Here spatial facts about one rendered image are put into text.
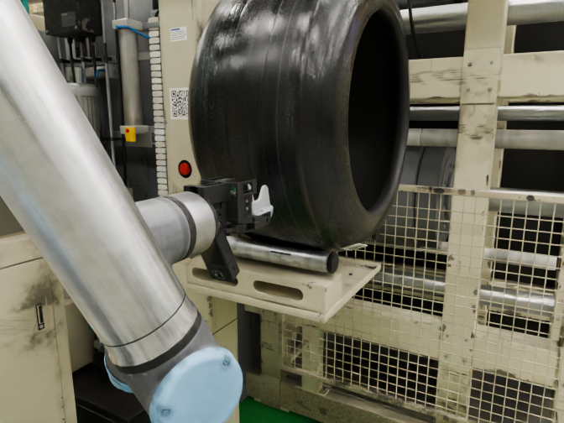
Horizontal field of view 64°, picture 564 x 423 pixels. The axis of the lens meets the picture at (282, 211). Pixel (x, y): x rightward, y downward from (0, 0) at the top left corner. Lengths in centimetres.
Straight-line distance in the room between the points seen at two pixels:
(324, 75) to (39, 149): 49
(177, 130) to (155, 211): 62
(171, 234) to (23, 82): 26
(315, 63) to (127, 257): 48
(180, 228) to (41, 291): 78
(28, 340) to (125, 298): 93
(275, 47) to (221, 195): 26
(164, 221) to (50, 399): 94
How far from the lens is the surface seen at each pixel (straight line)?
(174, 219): 57
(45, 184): 37
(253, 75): 78
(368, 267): 120
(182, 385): 43
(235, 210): 68
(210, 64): 84
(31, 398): 139
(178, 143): 116
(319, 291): 90
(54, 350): 137
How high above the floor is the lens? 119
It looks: 12 degrees down
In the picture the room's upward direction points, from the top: straight up
